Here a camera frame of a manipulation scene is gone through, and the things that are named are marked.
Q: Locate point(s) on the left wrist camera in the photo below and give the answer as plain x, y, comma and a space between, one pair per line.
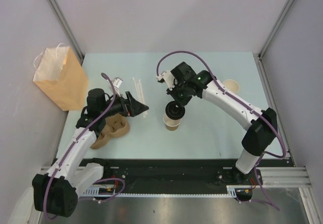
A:
117, 82

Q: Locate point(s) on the black plastic cup lid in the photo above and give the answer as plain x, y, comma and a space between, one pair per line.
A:
174, 114

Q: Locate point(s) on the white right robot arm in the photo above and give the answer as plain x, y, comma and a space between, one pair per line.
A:
260, 125

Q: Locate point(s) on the brown pulp cup carrier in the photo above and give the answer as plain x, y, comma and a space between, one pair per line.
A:
116, 126

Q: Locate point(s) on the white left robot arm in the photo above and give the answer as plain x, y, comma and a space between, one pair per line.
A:
58, 190

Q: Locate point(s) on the white slotted cable duct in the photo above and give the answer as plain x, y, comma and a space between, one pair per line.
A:
91, 191

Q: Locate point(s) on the paper wrapped straw two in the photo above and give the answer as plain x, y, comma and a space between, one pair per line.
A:
139, 85

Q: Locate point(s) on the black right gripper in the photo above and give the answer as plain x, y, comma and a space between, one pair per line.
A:
182, 102

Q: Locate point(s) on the stack of brown paper cups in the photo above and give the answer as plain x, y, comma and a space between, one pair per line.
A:
231, 85

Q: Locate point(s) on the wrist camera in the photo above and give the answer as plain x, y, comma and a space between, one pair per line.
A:
168, 78
117, 82

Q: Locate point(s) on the aluminium frame rail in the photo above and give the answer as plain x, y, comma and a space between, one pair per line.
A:
286, 177

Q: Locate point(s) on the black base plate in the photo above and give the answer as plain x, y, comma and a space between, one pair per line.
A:
211, 171

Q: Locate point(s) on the single brown paper cup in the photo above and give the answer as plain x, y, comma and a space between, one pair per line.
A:
170, 124

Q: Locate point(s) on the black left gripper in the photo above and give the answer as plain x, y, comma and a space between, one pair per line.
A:
130, 107

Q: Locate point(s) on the brown paper bag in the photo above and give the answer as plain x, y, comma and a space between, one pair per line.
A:
59, 74

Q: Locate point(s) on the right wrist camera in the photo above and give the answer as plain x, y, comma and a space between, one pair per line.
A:
168, 78

